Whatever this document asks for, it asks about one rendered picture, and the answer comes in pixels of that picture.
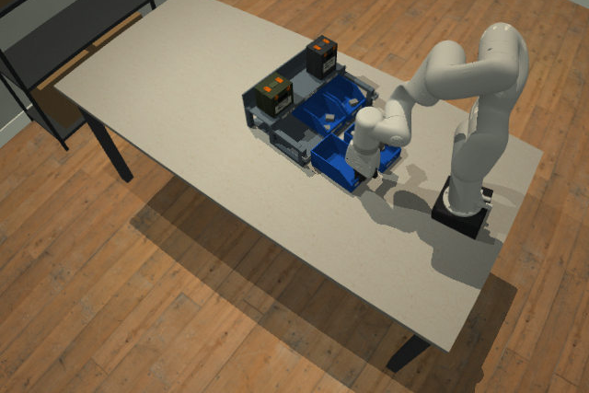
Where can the blue bin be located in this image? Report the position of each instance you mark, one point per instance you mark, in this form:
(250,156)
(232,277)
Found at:
(387,157)
(319,104)
(329,157)
(342,90)

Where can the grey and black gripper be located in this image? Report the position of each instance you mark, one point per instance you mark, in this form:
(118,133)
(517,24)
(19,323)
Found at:
(363,166)

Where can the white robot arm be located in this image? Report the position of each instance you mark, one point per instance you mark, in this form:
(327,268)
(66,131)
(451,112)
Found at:
(487,129)

